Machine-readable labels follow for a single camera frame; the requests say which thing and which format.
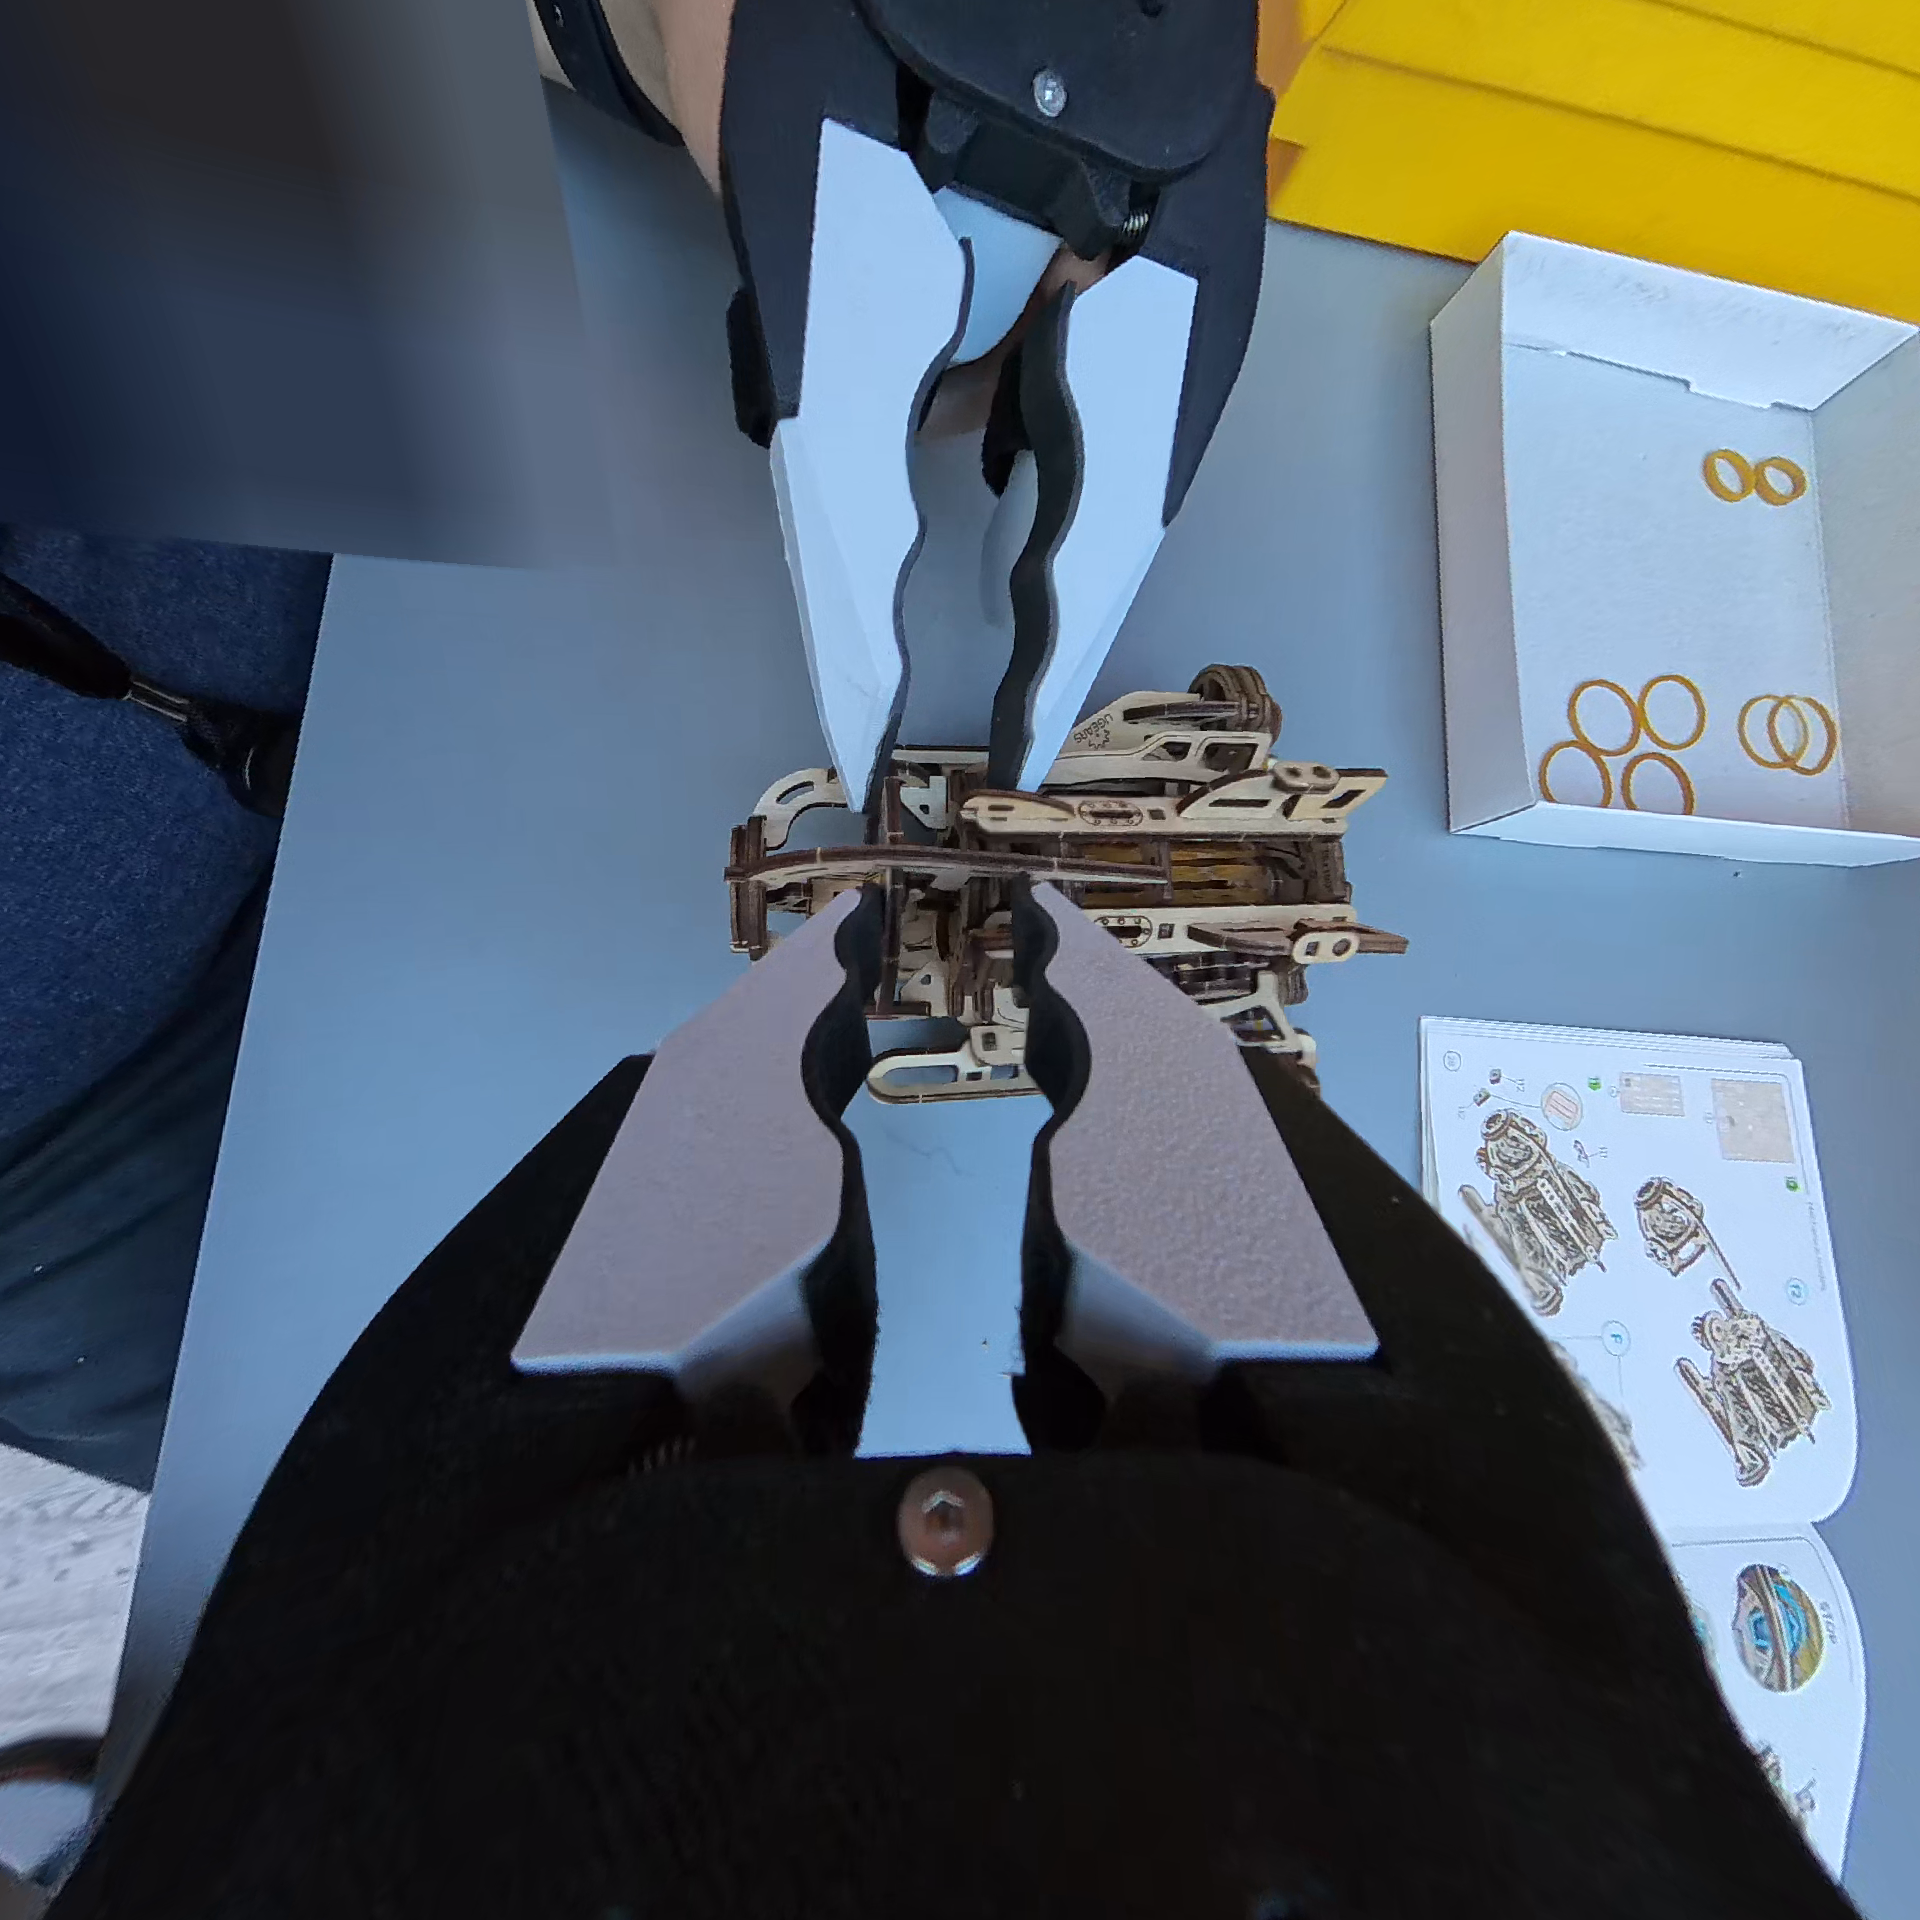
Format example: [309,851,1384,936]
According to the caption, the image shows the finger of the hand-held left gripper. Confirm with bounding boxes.
[979,250,1205,792]
[765,119,981,816]

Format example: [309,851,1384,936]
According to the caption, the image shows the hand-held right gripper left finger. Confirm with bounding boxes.
[510,881,884,1455]

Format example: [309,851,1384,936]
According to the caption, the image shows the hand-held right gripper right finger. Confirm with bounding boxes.
[1009,880,1384,1454]

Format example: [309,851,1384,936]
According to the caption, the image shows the wooden mechanical model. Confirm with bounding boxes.
[722,661,1412,1112]

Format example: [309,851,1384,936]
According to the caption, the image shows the person's left hand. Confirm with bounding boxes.
[656,0,741,191]

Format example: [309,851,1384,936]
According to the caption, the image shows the nested yellow plastic bins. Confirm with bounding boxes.
[1266,0,1920,323]

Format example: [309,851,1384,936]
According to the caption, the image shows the illustrated instruction booklet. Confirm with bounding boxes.
[1418,1016,1869,1877]

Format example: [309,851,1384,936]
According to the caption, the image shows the black wristwatch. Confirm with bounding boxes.
[533,0,692,144]

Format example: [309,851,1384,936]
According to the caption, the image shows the white cardboard box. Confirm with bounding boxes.
[1429,229,1920,867]

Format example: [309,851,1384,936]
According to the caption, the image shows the group of yellow rubber bands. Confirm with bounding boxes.
[1536,446,1841,818]

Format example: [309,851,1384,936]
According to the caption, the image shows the person's blue clothing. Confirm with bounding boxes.
[0,525,337,1489]

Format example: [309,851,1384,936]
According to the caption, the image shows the black lanyard strap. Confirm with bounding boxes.
[0,575,298,816]

